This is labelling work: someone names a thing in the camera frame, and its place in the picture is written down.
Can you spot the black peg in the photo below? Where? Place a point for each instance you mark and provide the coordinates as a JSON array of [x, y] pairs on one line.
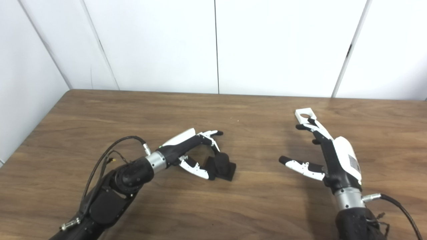
[[223, 165]]

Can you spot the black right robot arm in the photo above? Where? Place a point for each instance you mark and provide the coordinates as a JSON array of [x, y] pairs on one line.
[[353, 225]]

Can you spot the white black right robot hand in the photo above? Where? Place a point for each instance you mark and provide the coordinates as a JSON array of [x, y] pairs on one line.
[[343, 160]]

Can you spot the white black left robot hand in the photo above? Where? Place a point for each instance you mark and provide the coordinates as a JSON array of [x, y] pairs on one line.
[[181, 145]]

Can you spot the white square piece with hole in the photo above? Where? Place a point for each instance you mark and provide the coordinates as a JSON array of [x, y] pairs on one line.
[[308, 111]]

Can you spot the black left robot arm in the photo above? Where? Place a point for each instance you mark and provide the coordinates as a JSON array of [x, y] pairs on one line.
[[130, 175]]

